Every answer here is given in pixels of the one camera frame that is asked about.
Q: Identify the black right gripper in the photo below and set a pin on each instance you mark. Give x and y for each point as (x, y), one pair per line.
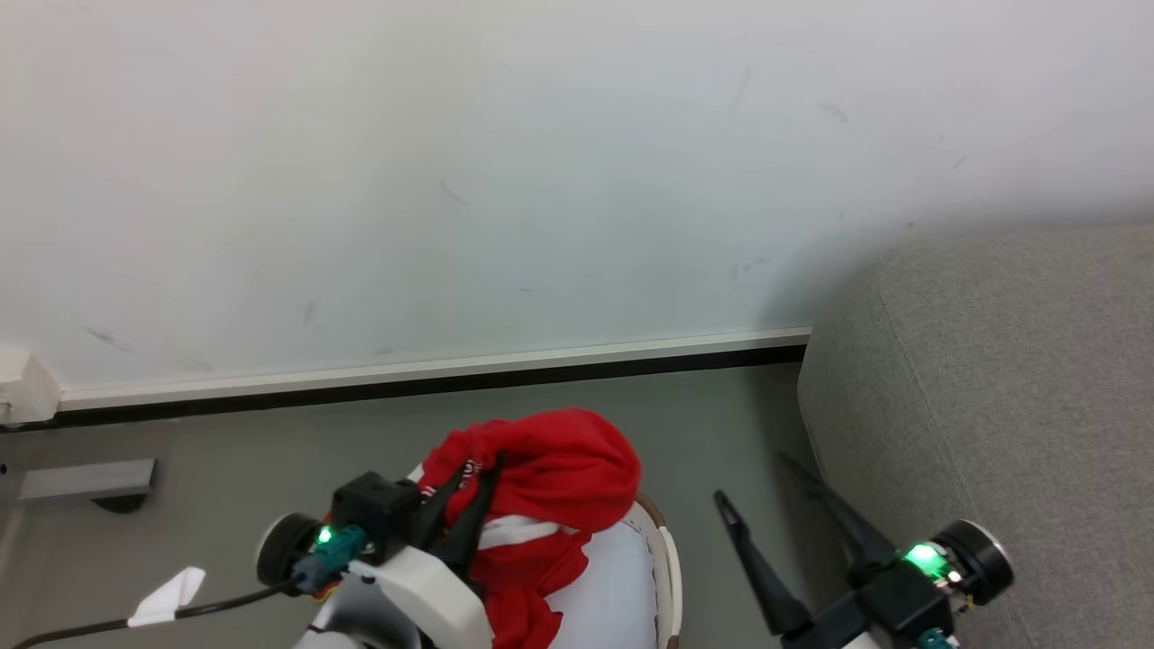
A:
(897, 599)

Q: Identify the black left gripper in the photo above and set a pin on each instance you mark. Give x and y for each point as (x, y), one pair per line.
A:
(377, 509)

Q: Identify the red clothing with white print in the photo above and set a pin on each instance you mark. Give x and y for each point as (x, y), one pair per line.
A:
(563, 469)

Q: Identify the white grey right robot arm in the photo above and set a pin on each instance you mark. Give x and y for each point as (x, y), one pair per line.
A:
(981, 559)

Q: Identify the grey fabric sofa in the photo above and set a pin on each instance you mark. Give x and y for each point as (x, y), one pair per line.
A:
(1001, 406)

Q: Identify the black caster wheel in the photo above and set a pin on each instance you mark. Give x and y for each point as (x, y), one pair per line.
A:
(119, 503)

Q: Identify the white black wall baseboard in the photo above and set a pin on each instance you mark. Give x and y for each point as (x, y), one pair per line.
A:
(433, 371)

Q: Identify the white wall outlet box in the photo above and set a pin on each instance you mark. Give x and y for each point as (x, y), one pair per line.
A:
(25, 389)

